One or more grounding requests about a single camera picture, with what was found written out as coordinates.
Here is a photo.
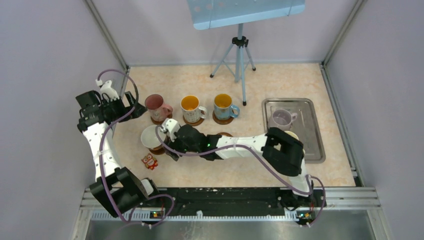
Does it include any pink mug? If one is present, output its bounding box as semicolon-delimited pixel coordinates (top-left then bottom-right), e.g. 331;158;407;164
144;94;174;121

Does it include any dark wooden coaster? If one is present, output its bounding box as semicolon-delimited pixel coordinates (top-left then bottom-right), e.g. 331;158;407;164
150;113;173;125
183;116;205;126
212;112;234;125
217;132;233;137
148;146;166;155

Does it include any patterned mug yellow inside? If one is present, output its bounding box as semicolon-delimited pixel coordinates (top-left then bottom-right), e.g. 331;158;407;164
180;95;208;122

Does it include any white red mug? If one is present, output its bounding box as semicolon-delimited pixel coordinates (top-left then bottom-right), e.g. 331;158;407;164
140;124;163;151

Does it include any blue mug yellow inside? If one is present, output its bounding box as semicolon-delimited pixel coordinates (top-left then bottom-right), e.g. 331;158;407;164
214;93;240;121

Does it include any lilac mug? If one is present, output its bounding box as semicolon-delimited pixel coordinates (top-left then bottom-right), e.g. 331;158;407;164
267;109;298;131

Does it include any metal tray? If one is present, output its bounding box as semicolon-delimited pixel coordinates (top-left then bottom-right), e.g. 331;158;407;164
262;98;326;164

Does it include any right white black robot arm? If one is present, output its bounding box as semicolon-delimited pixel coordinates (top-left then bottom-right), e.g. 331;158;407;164
158;119;314;206

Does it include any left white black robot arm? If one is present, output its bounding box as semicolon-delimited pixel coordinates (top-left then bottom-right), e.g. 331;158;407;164
75;90;161;219

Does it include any red owl figurine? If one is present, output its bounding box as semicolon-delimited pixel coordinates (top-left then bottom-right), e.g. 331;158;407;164
141;153;158;170

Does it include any cream mug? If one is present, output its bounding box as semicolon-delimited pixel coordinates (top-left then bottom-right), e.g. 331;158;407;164
285;130;299;140

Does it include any blue perforated music stand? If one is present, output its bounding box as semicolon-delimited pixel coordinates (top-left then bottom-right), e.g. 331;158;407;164
187;0;306;106

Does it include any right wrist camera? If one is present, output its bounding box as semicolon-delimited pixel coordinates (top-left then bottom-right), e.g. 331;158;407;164
160;118;181;135

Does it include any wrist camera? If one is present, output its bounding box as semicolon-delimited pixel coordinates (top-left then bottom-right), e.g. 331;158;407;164
95;79;120;102
160;118;181;135

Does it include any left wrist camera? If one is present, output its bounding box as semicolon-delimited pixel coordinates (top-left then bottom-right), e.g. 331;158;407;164
95;79;120;102

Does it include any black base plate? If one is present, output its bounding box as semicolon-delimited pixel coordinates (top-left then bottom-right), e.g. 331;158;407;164
137;187;327;218

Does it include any grey cable duct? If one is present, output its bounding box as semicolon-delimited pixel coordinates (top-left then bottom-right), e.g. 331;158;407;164
91;210;299;222

